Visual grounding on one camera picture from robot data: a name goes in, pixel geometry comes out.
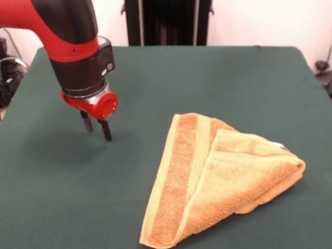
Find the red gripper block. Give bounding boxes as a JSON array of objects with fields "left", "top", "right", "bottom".
[{"left": 60, "top": 82, "right": 118, "bottom": 143}]

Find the tan terry towel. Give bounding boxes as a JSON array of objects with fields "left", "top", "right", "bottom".
[{"left": 139, "top": 112, "right": 307, "bottom": 247}]

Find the dark green table cloth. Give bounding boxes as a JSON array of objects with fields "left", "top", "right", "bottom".
[{"left": 0, "top": 45, "right": 332, "bottom": 249}]

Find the dark stand base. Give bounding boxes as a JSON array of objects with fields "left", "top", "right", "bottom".
[
  {"left": 315, "top": 44, "right": 332, "bottom": 99},
  {"left": 0, "top": 37, "right": 30, "bottom": 107}
]

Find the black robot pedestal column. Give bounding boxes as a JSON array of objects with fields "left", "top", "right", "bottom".
[{"left": 121, "top": 0, "right": 215, "bottom": 47}]

